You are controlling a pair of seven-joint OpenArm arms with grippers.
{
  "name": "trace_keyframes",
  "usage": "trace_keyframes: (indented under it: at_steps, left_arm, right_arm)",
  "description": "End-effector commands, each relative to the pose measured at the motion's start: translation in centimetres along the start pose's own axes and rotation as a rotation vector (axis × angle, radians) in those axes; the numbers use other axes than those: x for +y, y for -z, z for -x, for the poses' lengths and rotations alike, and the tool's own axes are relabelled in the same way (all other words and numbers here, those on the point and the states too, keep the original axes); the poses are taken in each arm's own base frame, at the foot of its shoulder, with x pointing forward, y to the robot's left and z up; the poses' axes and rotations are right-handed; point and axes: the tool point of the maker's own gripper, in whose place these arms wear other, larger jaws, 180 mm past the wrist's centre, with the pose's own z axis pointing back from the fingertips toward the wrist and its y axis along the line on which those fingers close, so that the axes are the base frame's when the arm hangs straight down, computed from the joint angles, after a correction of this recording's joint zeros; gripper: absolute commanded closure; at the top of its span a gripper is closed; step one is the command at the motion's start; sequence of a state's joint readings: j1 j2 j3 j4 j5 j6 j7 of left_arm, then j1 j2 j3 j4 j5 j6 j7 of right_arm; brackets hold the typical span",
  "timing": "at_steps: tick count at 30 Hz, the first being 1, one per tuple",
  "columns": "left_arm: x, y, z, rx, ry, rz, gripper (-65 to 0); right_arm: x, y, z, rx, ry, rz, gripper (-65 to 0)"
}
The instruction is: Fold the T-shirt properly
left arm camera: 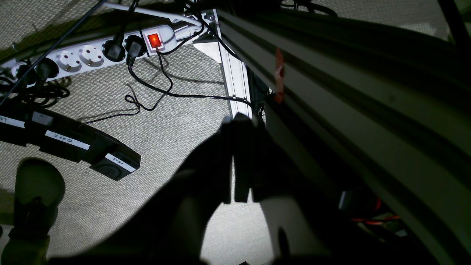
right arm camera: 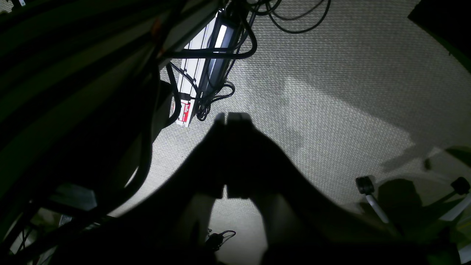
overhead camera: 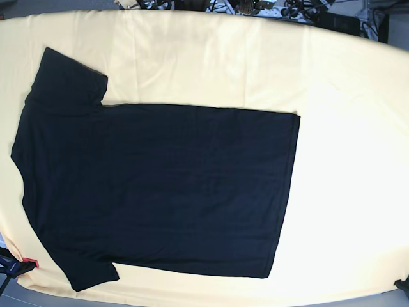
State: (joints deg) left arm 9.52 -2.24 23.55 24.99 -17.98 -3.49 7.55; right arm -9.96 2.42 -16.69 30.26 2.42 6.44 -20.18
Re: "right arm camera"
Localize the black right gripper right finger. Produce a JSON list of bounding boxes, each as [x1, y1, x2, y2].
[[226, 112, 398, 265]]

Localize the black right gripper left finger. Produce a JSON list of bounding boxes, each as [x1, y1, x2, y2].
[[110, 113, 225, 265]]

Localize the office chair base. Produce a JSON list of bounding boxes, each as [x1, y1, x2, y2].
[[355, 147, 471, 265]]

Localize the white power strip box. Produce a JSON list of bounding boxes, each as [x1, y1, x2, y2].
[[174, 13, 241, 128]]

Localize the black floor cables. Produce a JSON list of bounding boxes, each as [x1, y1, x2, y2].
[[162, 0, 332, 122]]

